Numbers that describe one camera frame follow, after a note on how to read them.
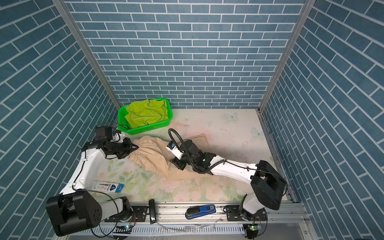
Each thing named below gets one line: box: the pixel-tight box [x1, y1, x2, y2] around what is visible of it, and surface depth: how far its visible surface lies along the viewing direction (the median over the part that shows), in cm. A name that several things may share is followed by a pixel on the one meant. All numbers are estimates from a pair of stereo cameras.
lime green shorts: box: [124, 99, 169, 129], surface depth 111 cm
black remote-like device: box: [148, 199, 157, 225], surface depth 74 cm
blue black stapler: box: [185, 204, 217, 220], surface depth 74 cm
